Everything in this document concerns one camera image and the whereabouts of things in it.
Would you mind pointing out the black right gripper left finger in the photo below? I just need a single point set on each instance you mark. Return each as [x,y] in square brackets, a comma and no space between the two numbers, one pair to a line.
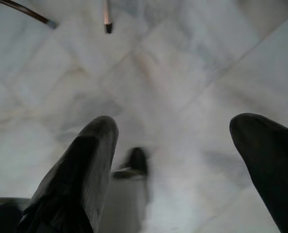
[85,174]

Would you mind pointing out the silver metal clothes rack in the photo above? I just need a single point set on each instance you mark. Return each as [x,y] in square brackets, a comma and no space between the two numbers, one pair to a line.
[107,14]

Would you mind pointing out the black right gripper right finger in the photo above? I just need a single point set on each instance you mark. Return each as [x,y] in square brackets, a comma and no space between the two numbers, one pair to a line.
[270,157]

